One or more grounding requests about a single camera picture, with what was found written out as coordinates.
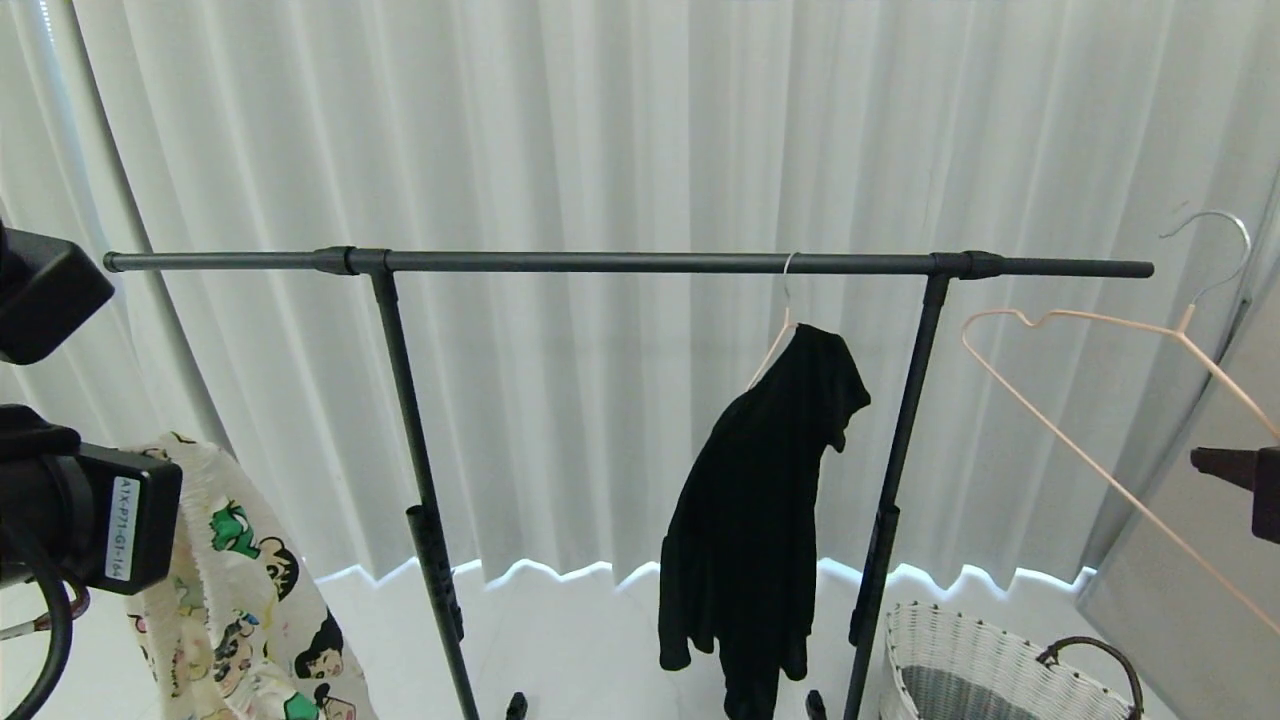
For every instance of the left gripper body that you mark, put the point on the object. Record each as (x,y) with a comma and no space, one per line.
(100,520)

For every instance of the white laundry basket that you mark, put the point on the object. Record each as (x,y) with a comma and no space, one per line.
(950,660)

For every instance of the black garment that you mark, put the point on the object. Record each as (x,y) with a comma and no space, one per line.
(750,520)

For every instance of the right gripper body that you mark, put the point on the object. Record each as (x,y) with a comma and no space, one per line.
(1268,510)

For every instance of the black clothes rack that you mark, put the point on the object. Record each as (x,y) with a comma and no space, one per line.
(600,262)

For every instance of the white curtain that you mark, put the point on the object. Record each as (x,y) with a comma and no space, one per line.
(600,120)

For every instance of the cream printed garment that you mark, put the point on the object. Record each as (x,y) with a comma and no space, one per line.
(230,600)

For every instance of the pink clothes hanger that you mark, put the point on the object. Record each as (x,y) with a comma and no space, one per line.
(1187,318)
(770,358)

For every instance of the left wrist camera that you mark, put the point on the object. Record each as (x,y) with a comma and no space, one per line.
(40,300)

